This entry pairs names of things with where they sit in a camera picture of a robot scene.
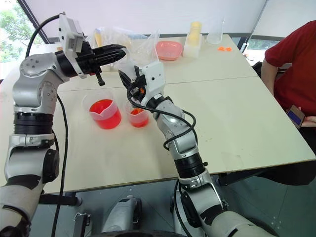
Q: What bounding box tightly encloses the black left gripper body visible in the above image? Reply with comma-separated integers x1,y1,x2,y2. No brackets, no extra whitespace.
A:
75,40,105,86

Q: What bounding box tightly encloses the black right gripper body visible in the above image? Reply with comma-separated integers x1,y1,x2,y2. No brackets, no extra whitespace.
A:
126,75,147,101

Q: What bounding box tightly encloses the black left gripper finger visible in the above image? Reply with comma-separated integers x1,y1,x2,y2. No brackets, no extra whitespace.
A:
93,43,127,56
93,51,125,68

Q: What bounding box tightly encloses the blue and brown phone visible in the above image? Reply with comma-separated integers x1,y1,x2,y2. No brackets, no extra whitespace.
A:
286,105,305,128

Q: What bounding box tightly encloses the small cup with red liquid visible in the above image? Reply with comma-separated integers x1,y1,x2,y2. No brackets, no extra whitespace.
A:
124,101,150,128

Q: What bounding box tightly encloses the large beaker with red liquid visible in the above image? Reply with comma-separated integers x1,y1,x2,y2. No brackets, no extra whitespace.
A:
81,90,123,130

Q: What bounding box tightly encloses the person's hand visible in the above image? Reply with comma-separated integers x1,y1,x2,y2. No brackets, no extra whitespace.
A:
297,106,316,128

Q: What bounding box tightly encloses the small white container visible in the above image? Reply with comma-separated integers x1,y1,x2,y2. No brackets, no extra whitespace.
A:
102,63,118,73

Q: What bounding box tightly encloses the yellow packet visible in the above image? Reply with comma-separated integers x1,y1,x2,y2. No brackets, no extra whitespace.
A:
94,27,103,49

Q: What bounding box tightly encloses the clear plastic bag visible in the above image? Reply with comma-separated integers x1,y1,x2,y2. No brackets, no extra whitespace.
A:
93,27,161,72

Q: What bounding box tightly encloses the pink plastic bowl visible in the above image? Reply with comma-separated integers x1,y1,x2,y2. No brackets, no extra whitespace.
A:
155,40,183,61

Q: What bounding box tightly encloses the white translucent plastic container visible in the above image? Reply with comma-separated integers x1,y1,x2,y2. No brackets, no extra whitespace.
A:
184,33,204,59

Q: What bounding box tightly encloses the pale yellow plastic bottle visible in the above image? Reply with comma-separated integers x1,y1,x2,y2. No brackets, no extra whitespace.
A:
189,21,203,46

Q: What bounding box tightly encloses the empty clear measuring beaker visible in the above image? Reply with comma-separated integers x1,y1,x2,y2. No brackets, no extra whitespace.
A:
206,17,227,45

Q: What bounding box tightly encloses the silver robot leg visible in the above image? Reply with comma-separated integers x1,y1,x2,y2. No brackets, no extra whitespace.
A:
101,195,143,234

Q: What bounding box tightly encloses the person in red shirt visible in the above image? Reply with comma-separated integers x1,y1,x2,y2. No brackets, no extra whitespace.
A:
264,21,316,158

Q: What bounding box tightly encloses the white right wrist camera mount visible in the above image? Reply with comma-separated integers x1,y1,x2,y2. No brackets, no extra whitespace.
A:
138,61,165,96

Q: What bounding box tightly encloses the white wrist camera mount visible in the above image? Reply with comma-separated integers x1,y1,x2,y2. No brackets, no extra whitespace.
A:
58,13,87,79
138,61,165,96

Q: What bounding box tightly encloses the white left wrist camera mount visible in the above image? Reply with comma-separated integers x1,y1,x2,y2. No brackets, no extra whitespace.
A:
58,13,87,79

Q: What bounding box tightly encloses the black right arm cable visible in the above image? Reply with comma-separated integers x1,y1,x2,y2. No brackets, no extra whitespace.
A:
126,83,198,235

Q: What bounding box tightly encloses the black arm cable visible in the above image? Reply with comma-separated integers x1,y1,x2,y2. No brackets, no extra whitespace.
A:
126,83,198,235
26,14,69,237

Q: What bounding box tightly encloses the black window frame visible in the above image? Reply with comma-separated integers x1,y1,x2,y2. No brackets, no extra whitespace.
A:
14,0,61,45

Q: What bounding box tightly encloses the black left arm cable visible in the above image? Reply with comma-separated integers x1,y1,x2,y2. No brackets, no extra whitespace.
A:
26,14,69,237

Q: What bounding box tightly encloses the black table frame bar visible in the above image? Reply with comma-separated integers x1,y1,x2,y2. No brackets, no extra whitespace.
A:
38,192,82,207

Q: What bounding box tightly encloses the grey metal bracket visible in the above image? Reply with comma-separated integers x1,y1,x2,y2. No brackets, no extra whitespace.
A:
73,212,91,237

